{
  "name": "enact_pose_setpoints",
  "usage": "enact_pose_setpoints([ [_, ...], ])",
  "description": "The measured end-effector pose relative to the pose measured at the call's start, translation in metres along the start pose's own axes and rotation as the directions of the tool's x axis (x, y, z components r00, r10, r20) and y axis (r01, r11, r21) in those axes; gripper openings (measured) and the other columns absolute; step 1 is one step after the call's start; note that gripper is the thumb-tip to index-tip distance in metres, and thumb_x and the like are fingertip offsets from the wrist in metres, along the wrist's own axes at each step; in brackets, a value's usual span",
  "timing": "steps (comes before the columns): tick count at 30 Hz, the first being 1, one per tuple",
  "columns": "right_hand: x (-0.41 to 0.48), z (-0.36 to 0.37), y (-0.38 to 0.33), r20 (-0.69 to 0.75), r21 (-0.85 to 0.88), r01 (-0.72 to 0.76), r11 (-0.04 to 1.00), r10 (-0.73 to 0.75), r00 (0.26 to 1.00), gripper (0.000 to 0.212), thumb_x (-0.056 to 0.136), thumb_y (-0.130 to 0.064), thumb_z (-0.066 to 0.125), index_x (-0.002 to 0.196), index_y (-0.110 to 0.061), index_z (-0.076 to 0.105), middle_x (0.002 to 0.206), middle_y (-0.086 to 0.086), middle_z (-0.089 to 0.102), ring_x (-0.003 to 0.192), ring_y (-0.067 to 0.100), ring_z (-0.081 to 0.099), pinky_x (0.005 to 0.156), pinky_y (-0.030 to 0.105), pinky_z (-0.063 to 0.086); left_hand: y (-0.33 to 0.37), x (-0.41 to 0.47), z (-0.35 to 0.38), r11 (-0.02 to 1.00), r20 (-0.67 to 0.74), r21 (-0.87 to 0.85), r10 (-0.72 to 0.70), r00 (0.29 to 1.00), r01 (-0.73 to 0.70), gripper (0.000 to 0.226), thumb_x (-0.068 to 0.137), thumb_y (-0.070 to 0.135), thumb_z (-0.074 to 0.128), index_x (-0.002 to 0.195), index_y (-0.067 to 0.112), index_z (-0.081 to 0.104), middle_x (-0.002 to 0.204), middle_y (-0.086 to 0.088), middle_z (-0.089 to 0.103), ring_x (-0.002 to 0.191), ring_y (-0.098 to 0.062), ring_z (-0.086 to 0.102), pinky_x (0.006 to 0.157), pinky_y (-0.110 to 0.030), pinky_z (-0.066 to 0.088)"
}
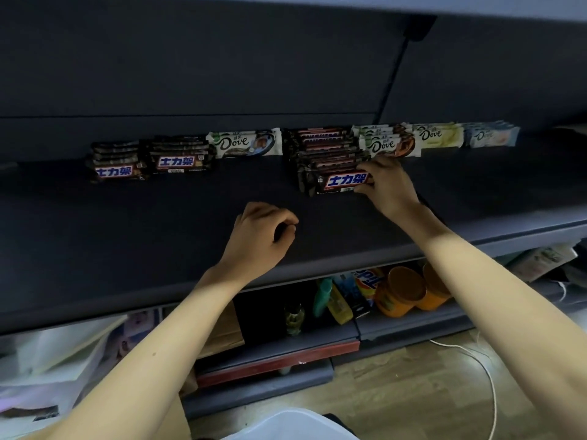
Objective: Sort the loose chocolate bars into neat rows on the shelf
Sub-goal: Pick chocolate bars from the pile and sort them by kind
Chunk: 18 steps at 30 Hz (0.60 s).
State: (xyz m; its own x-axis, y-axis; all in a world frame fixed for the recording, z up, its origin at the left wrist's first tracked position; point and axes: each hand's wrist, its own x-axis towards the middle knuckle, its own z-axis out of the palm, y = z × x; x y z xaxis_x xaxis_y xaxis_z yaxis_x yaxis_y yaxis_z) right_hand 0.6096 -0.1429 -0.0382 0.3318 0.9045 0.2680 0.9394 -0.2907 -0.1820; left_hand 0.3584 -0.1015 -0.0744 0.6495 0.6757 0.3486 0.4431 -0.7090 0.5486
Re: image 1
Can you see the person's right hand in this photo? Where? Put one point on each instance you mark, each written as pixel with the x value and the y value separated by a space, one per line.
pixel 390 187

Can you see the white plastic pouch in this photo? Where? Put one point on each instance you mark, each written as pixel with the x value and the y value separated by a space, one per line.
pixel 541 261

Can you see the Dove bar yellow green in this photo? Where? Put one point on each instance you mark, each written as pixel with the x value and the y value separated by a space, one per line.
pixel 435 135

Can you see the person's right forearm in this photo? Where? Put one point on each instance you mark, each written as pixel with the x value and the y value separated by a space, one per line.
pixel 504 316

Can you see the dark blue carton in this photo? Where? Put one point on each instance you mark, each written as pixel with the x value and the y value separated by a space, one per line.
pixel 353 295

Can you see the dark grey metal shelf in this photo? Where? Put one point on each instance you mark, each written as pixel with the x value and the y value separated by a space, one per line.
pixel 183 64

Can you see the yellow plastic bottle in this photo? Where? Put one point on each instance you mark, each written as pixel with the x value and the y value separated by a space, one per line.
pixel 339 309

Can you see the person's left forearm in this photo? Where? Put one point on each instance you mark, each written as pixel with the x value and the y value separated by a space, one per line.
pixel 137 362

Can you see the orange blue detergent bag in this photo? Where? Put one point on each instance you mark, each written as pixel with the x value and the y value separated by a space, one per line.
pixel 369 284

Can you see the Dove bar blue white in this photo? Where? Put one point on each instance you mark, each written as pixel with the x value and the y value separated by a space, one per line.
pixel 238 142

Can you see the flat cardboard piece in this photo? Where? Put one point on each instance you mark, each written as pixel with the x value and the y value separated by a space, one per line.
pixel 224 332

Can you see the person's left hand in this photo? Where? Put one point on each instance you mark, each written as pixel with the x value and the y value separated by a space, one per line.
pixel 257 247

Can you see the white paper sheet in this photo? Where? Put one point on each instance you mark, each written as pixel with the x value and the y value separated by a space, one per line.
pixel 41 394

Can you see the blue printed package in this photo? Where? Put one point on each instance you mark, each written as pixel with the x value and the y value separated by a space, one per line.
pixel 137 329

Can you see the pile of Snickers bars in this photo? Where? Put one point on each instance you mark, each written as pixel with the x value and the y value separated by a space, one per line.
pixel 337 182

